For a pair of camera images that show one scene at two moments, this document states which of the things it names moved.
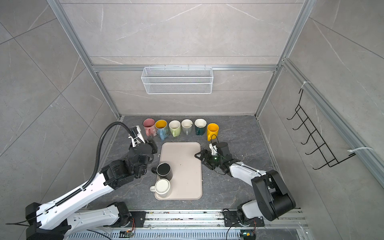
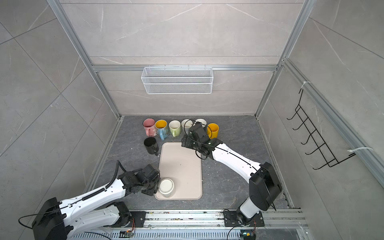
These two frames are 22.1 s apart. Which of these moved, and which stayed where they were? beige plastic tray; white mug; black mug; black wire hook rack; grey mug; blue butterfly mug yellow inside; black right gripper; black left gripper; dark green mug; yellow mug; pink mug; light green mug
Moved: black mug; white mug; black left gripper; black right gripper
Stayed: pink mug; blue butterfly mug yellow inside; light green mug; beige plastic tray; yellow mug; black wire hook rack; dark green mug; grey mug
